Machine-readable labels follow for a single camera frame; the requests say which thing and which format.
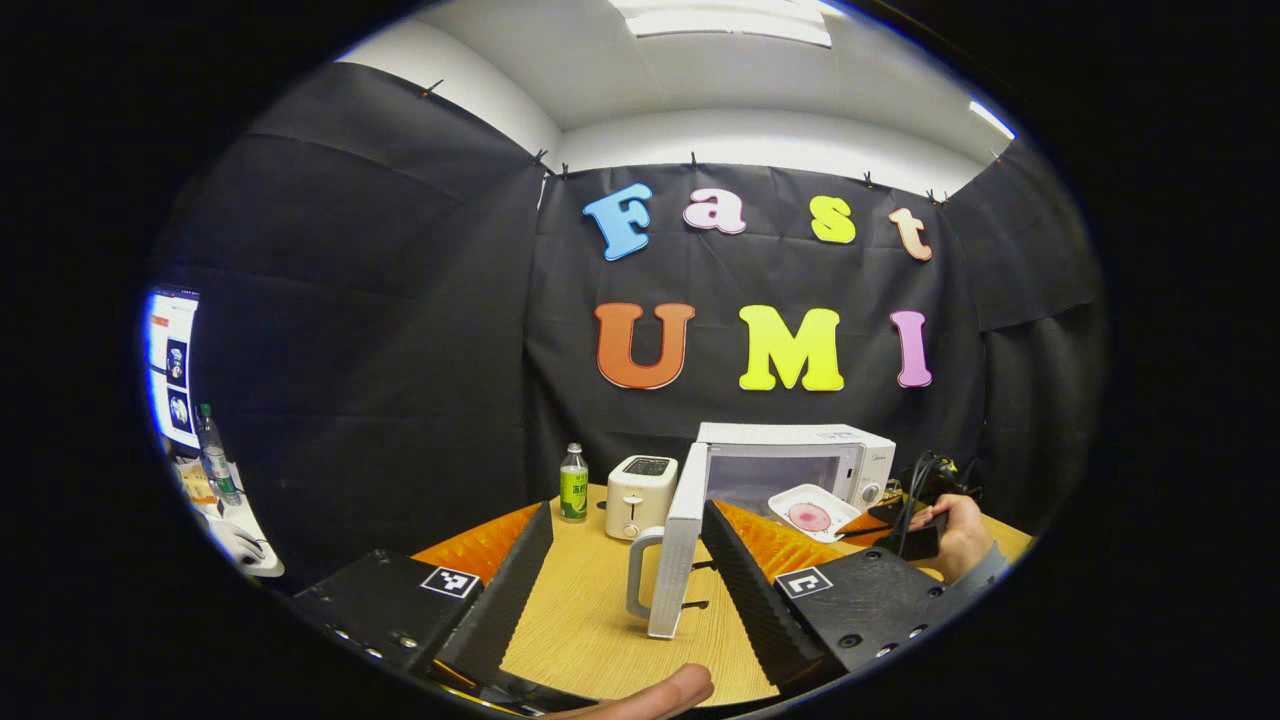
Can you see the clear water bottle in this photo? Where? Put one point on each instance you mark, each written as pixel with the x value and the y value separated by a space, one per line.
pixel 217 465

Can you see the large ceiling light panel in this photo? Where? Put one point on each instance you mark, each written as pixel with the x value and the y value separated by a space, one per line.
pixel 725 20

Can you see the white side table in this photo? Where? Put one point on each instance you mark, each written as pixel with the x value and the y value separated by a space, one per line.
pixel 250 545

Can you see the computer monitor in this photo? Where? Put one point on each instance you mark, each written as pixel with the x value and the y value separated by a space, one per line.
pixel 172 370

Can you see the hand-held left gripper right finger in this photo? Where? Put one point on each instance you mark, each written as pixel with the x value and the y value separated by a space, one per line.
pixel 755 600

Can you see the white square dish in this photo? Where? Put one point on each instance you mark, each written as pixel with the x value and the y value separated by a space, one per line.
pixel 835 500

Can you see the white microwave oven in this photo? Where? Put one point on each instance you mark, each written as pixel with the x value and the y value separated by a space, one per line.
pixel 800 435

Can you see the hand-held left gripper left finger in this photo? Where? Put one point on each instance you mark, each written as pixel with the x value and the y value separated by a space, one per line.
pixel 505 600

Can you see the small ceiling light panel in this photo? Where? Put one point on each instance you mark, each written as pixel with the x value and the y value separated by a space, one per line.
pixel 990 118

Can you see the pink round food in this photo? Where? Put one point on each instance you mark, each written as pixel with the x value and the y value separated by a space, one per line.
pixel 810 517

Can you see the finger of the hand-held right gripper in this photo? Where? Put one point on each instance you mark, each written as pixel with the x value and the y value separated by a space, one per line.
pixel 862 524

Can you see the black backdrop cloth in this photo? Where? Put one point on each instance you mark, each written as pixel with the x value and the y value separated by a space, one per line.
pixel 400 350

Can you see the green label drink bottle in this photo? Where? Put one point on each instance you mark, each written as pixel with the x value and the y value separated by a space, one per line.
pixel 574 490

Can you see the white toaster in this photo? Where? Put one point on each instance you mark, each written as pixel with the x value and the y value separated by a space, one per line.
pixel 640 500

